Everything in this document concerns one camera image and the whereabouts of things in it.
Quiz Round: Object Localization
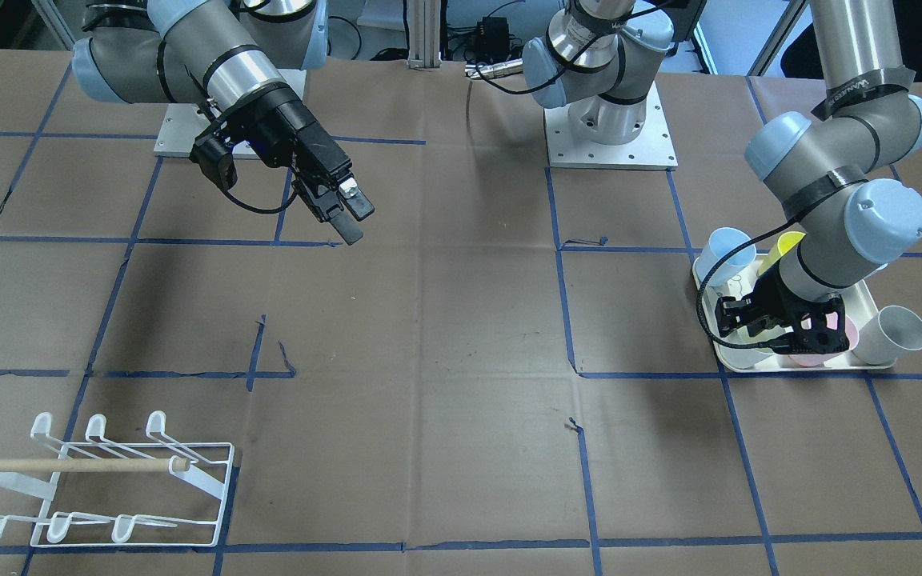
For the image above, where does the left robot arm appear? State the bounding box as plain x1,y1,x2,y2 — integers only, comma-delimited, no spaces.
522,1,922,354

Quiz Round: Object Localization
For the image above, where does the yellow plastic cup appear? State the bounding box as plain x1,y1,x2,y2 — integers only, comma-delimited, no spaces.
757,230,805,278

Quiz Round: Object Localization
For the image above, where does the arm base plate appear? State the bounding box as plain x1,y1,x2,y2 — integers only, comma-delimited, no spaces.
544,83,679,170
153,68,307,161

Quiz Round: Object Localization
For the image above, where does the pink plastic cup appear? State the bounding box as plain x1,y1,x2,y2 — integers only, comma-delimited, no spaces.
789,313,859,367

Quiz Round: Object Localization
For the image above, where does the aluminium frame post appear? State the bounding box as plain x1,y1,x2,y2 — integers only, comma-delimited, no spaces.
402,0,446,70

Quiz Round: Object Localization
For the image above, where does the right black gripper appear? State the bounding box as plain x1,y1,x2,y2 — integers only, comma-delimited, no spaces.
226,81,375,246

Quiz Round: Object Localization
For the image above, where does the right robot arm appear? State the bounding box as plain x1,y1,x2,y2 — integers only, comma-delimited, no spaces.
72,1,375,244

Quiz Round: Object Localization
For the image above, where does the cream rabbit tray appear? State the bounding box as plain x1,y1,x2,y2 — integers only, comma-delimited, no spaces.
691,254,898,374

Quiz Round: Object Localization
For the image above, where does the light blue plastic cup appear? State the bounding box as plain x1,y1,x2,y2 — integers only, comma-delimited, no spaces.
694,227,757,289

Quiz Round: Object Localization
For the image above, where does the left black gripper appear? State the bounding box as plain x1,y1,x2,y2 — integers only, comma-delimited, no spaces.
715,285,848,356

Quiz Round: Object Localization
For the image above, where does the grey plastic cup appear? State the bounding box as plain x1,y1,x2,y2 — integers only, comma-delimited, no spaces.
852,305,922,365

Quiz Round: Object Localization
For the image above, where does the white wire cup rack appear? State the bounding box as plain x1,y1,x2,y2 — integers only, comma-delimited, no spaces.
0,410,237,550

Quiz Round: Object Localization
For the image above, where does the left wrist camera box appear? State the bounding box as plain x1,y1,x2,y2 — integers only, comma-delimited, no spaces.
189,131,238,193

